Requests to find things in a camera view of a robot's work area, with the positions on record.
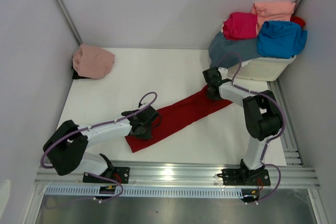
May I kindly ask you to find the dark red t-shirt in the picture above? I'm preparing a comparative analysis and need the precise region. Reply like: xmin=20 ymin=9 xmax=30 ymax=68
xmin=125 ymin=86 xmax=231 ymax=153

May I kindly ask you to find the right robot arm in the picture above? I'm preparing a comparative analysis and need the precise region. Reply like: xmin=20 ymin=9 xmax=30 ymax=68
xmin=203 ymin=67 xmax=286 ymax=186

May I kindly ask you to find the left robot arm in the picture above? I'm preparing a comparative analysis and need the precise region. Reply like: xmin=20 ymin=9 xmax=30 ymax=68
xmin=41 ymin=106 xmax=161 ymax=183

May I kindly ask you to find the slate blue t-shirt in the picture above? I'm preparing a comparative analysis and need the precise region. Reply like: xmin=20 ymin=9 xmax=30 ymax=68
xmin=208 ymin=31 xmax=262 ymax=69

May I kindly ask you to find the white laundry basket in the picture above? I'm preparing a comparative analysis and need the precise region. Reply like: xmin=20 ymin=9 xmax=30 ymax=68
xmin=236 ymin=55 xmax=297 ymax=81

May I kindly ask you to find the magenta t-shirt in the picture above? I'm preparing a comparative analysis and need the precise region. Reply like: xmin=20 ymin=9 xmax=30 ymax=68
xmin=223 ymin=12 xmax=258 ymax=40

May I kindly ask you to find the folded black t-shirt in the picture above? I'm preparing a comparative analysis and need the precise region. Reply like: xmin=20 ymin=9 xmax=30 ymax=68
xmin=71 ymin=66 xmax=87 ymax=80

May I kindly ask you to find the folded pink t-shirt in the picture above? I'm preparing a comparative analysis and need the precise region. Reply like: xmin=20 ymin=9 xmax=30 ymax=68
xmin=72 ymin=44 xmax=115 ymax=79

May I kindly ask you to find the salmon pink t-shirt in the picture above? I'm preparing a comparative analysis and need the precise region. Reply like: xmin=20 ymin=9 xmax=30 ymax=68
xmin=250 ymin=1 xmax=296 ymax=33

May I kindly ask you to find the bright red t-shirt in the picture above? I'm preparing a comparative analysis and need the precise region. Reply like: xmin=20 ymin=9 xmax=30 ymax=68
xmin=290 ymin=16 xmax=306 ymax=29

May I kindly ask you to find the left corner aluminium profile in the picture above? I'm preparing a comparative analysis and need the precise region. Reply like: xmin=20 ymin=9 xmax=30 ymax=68
xmin=53 ymin=0 xmax=83 ymax=46

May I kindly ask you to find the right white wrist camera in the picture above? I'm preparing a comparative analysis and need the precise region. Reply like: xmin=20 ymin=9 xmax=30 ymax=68
xmin=218 ymin=67 xmax=228 ymax=79

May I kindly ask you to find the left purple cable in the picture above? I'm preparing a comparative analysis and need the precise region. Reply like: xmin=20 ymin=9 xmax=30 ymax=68
xmin=40 ymin=92 xmax=158 ymax=204

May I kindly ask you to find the purple cable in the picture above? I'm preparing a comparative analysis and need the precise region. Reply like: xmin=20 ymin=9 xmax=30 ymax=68
xmin=215 ymin=52 xmax=287 ymax=201
xmin=40 ymin=92 xmax=158 ymax=204

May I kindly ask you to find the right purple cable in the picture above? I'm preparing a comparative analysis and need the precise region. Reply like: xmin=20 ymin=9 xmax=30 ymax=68
xmin=215 ymin=52 xmax=287 ymax=201

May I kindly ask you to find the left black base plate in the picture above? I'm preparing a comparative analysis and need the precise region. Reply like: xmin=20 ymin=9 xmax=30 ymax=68
xmin=82 ymin=167 xmax=130 ymax=184

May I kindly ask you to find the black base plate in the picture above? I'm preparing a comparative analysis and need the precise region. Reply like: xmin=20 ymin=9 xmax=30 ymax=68
xmin=82 ymin=167 xmax=130 ymax=184
xmin=217 ymin=167 xmax=271 ymax=186

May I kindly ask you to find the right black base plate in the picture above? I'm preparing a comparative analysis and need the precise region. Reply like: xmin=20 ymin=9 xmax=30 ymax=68
xmin=217 ymin=167 xmax=271 ymax=186

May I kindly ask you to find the aluminium mounting rail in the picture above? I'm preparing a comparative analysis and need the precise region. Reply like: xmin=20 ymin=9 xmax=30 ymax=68
xmin=34 ymin=161 xmax=320 ymax=189

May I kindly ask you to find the white slotted cable duct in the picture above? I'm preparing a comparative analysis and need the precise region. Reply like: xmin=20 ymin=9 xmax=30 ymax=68
xmin=45 ymin=185 xmax=243 ymax=199

